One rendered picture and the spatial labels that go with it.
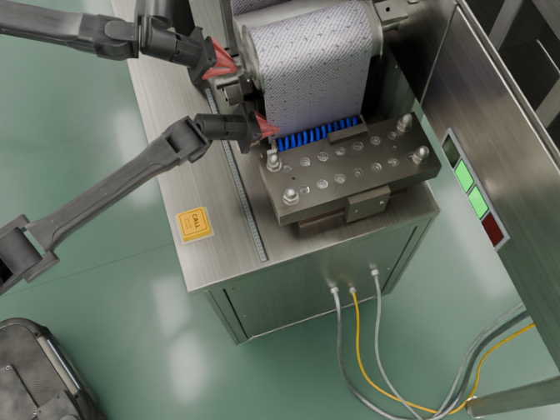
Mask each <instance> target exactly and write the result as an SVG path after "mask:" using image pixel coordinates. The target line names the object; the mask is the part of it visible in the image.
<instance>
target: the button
mask: <svg viewBox="0 0 560 420"><path fill-rule="evenodd" d="M177 220H178V224H179V227H180V230H181V234H182V239H183V240H184V242H186V241H190V240H193V239H195V238H200V237H202V236H206V235H208V234H211V229H210V227H209V223H208V219H207V215H206V213H205V210H204V207H198V208H195V209H193V210H190V211H186V212H182V213H179V214H177Z"/></svg>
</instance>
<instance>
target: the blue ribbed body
mask: <svg viewBox="0 0 560 420"><path fill-rule="evenodd" d="M360 123H362V121H361V119H358V120H357V119H356V117H352V122H351V121H350V119H349V118H347V119H346V123H344V121H343V120H340V125H338V123H337V122H334V123H333V125H334V127H332V124H331V123H329V124H328V125H327V127H328V129H326V127H325V126H324V125H323V126H322V131H320V130H319V127H316V128H315V131H316V132H313V130H312V129H310V130H309V134H308V133H307V132H306V131H304V132H303V133H302V134H303V136H302V135H301V133H299V132H298V133H297V138H295V136H294V135H291V140H289V138H288V137H285V138H284V141H283V140H282V139H281V138H279V139H278V144H277V147H278V151H279V152H282V151H285V150H288V149H289V148H295V146H296V147H298V146H302V145H304V144H307V143H312V142H315V141H318V140H320V139H324V138H326V137H327V134H328V133H332V132H335V131H338V130H341V129H344V128H349V127H351V126H355V125H358V124H360Z"/></svg>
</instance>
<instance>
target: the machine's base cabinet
mask: <svg viewBox="0 0 560 420"><path fill-rule="evenodd" d="M436 218H437V217H432V218H429V219H427V220H423V221H421V222H416V223H414V224H411V225H408V226H406V227H401V228H399V229H396V230H392V231H390V232H385V233H383V234H380V235H377V236H375V237H370V238H368V239H364V240H362V241H359V242H355V243H352V244H349V245H347V246H344V247H340V248H337V249H333V250H331V251H328V252H324V253H321V254H318V255H316V256H313V257H309V258H305V259H303V260H300V261H297V262H293V263H290V264H288V265H285V266H282V267H278V268H274V269H272V270H269V271H266V272H262V273H259V274H257V275H254V276H251V277H247V278H244V279H241V280H238V281H236V282H231V283H229V284H226V285H223V286H221V287H215V288H213V289H210V290H207V291H205V292H203V294H204V296H205V297H206V299H207V300H208V302H209V303H210V305H211V306H212V308H213V310H214V312H215V313H216V314H217V316H218V318H219V319H220V321H221V322H222V325H223V326H224V327H225V328H226V330H227V332H228V334H229V335H230V337H231V338H232V340H233V341H234V343H235V344H236V345H238V344H240V343H245V342H247V341H250V340H253V339H255V338H260V337H262V336H265V335H268V334H270V333H275V332H277V331H280V330H283V329H285V328H290V327H292V326H295V325H298V324H300V323H305V322H307V321H310V320H313V319H315V318H320V317H322V316H325V315H328V314H330V313H335V312H336V306H335V302H334V298H333V295H332V294H331V293H330V290H331V289H332V288H338V289H339V293H338V296H339V300H340V304H341V309H342V310H343V309H345V308H349V307H351V306H354V305H355V303H354V299H353V295H352V294H351V293H350V291H349V290H350V289H351V288H355V289H356V292H355V295H356V299H357V304H359V303H364V302H366V301H369V300H372V299H374V298H377V297H378V293H377V287H376V283H375V278H374V277H373V276H372V274H371V271H372V270H376V269H377V270H378V272H379V274H378V275H377V277H378V281H379V286H380V292H381V296H384V295H387V294H390V293H392V291H393V289H394V288H395V286H396V285H397V283H398V281H399V279H400V277H401V276H402V275H403V273H404V271H405V269H406V268H407V266H408V264H409V263H410V261H411V260H412V258H413V256H414V254H415V252H416V251H417V250H418V248H419V246H420V244H421V243H422V241H423V239H424V238H425V236H426V235H427V233H428V231H429V229H430V227H431V226H432V225H433V223H434V221H435V219H436Z"/></svg>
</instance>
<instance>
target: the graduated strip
mask: <svg viewBox="0 0 560 420"><path fill-rule="evenodd" d="M204 91H205V93H206V96H207V100H208V103H209V106H210V108H211V112H212V114H221V113H220V111H219V108H218V104H217V101H216V98H215V96H214V94H213V90H212V87H208V88H204ZM221 142H222V146H223V149H224V152H225V154H226V157H227V161H228V164H229V167H230V170H231V173H232V177H233V180H234V182H235V185H236V188H237V192H238V195H239V197H240V200H241V203H242V207H243V210H244V212H245V215H246V218H247V222H248V225H249V227H250V231H251V234H252V238H253V241H254V243H255V246H256V249H257V253H258V256H259V258H260V261H261V263H264V262H266V261H269V257H268V253H267V250H266V248H265V245H264V242H263V238H262V235H261V233H260V230H259V227H258V223H257V220H256V218H255V215H254V212H253V208H252V205H251V203H250V200H249V197H248V193H247V190H246V188H245V186H244V183H243V179H242V176H241V173H240V171H239V168H238V164H237V161H236V158H235V156H234V153H233V149H232V146H231V143H230V141H223V140H221Z"/></svg>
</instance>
